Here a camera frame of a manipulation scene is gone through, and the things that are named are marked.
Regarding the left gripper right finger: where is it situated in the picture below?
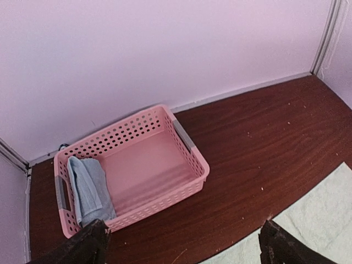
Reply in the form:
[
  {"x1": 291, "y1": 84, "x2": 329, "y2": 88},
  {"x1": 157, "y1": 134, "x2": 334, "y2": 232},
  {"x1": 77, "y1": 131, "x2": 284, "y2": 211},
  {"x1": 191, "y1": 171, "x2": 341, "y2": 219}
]
[{"x1": 258, "y1": 220, "x2": 334, "y2": 264}]

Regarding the pink plastic basket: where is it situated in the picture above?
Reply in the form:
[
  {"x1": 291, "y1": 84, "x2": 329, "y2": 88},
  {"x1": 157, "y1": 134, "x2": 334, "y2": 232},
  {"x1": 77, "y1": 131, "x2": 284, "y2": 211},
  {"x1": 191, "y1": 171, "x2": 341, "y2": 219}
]
[{"x1": 53, "y1": 104, "x2": 210, "y2": 238}]

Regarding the left aluminium post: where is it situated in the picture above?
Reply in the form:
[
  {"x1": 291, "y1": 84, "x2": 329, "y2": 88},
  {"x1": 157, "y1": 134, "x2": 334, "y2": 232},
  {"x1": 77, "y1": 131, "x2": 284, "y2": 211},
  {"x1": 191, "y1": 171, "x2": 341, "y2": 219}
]
[{"x1": 0, "y1": 139, "x2": 30, "y2": 173}]

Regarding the light blue towel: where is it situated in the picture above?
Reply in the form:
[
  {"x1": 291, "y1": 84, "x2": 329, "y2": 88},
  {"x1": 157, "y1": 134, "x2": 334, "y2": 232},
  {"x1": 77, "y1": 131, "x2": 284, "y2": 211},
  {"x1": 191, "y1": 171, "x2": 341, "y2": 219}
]
[{"x1": 67, "y1": 156, "x2": 117, "y2": 227}]

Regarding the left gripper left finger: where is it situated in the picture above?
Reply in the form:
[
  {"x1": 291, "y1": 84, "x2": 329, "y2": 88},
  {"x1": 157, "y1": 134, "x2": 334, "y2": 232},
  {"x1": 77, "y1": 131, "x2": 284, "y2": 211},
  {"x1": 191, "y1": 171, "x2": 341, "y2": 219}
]
[{"x1": 30, "y1": 219, "x2": 111, "y2": 264}]

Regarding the green towel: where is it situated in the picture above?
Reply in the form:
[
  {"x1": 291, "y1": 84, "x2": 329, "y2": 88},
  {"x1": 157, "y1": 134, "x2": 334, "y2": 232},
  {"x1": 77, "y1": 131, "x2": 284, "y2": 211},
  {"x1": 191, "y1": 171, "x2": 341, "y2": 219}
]
[{"x1": 208, "y1": 161, "x2": 352, "y2": 264}]

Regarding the aluminium post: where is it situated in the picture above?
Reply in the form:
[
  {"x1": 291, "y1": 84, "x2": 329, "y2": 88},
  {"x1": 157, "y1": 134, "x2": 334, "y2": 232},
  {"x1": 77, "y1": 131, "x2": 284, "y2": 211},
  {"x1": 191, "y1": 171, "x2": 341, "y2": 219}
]
[
  {"x1": 310, "y1": 1, "x2": 351, "y2": 79},
  {"x1": 0, "y1": 139, "x2": 30, "y2": 173}
]

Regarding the right aluminium post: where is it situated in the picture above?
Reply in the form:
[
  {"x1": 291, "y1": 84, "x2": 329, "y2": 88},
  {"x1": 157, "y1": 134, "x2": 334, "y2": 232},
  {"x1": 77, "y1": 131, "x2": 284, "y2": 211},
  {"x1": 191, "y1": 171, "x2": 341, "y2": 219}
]
[{"x1": 310, "y1": 1, "x2": 351, "y2": 79}]

